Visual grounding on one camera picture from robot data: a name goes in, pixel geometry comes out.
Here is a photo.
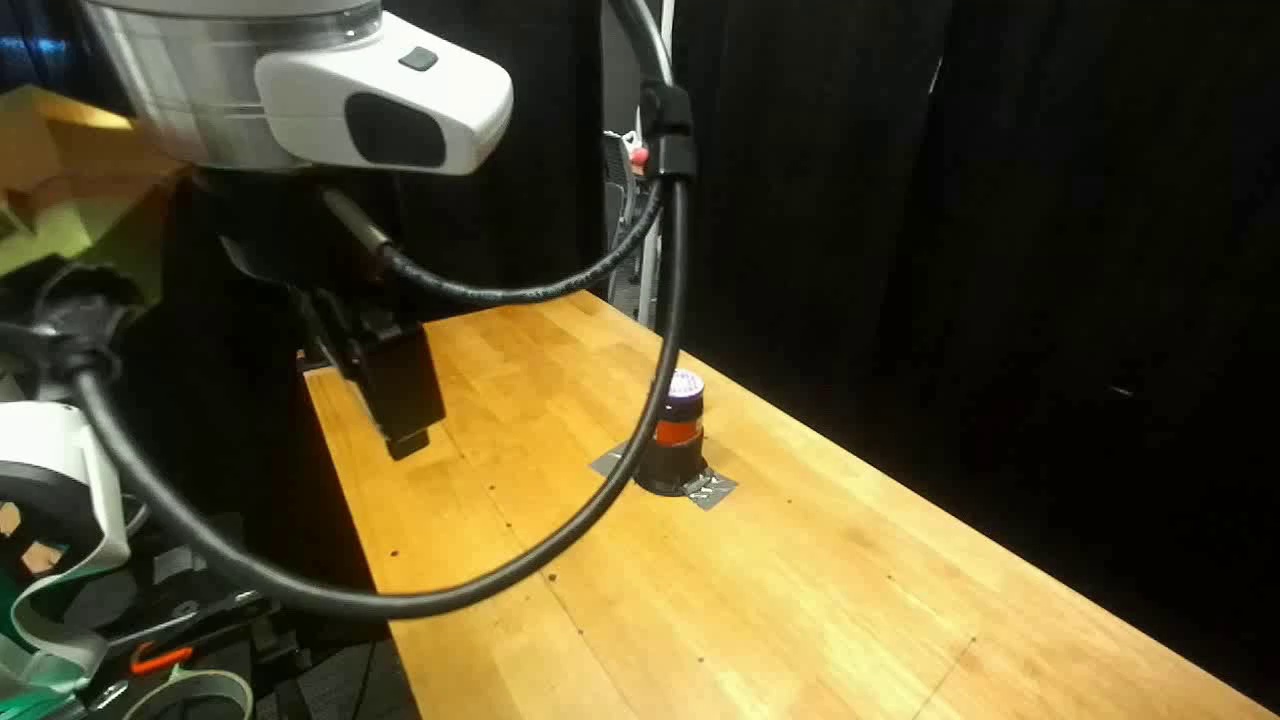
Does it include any white round device housing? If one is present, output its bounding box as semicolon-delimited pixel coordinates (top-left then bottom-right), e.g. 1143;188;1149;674
0;397;135;666

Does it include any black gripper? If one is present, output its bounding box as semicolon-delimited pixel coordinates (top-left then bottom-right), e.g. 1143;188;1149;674
186;166;450;464

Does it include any black curtain backdrop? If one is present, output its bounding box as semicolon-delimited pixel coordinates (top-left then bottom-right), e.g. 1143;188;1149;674
385;0;1280;713

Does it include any short grey duct tape strip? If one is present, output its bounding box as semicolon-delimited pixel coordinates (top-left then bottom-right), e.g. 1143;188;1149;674
587;444;640;484

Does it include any orange tool handle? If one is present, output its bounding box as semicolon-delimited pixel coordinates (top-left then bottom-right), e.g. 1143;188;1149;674
130;642;202;680

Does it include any brown cup with purple lid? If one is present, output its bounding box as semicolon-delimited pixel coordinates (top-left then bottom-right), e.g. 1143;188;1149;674
627;367;713;500

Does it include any metal stand with red knob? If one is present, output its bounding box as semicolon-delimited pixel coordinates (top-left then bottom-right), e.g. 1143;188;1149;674
602;124;669;328

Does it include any yellow green foam panel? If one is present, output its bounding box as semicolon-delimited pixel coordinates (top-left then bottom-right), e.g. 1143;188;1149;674
0;86;191;282

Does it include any thin black braided cable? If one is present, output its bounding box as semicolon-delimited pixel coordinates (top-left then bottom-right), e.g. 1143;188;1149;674
318;181;674;309

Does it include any long grey duct tape strip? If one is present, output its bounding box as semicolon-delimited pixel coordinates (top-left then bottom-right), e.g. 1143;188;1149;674
675;464;740;517

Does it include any thick black cable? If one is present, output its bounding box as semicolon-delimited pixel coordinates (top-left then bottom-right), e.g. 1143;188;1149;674
53;78;704;623

